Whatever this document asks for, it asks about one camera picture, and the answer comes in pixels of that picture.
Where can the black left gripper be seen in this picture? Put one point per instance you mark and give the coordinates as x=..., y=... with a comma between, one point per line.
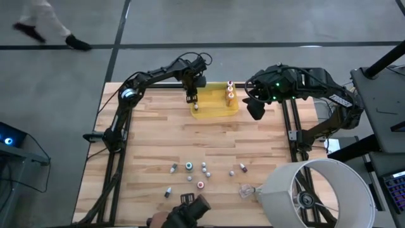
x=194, y=76

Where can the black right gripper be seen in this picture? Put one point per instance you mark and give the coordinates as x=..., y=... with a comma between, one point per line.
x=272, y=90

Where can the small white black-label dropper bottle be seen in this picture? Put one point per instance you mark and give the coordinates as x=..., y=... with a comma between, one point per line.
x=173, y=168

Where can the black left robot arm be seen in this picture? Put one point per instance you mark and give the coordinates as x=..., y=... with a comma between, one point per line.
x=158, y=72

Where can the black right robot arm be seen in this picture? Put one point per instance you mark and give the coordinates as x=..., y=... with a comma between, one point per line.
x=319, y=84

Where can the large green food coloring bottle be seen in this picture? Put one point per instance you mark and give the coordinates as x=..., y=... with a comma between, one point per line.
x=189, y=166

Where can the yellow translucent plastic tray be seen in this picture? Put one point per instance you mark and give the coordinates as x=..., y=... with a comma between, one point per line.
x=215, y=107

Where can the small brown dropper bottle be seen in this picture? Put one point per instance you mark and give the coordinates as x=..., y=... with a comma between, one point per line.
x=243, y=168

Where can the white paper label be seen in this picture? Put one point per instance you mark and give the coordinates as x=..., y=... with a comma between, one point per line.
x=332, y=145

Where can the white lamp shade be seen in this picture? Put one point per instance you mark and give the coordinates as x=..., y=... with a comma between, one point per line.
x=278, y=202

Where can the black handheld device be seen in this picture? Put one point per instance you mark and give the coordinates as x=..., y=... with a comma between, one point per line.
x=196, y=207

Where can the person's hand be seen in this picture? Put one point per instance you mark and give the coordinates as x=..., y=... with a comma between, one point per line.
x=156, y=219

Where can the person's shoe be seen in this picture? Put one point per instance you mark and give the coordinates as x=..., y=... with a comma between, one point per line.
x=77, y=43
x=30, y=31

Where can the dark grey desk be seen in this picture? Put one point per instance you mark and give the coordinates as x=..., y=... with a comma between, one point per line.
x=376, y=104

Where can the black pole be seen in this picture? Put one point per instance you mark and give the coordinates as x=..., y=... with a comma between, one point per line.
x=386, y=58

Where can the person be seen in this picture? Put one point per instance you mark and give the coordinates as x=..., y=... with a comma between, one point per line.
x=47, y=16

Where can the keyboard with lit keys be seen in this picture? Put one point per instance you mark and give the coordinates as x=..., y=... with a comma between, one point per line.
x=395, y=190

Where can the grey metal stand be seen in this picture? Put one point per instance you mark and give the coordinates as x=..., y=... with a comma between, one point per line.
x=25, y=156

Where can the blue-lit computer tower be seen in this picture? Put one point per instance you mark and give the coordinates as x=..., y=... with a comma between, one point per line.
x=12, y=136

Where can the black aluminium table frame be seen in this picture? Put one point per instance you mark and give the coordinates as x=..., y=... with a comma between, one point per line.
x=164, y=85

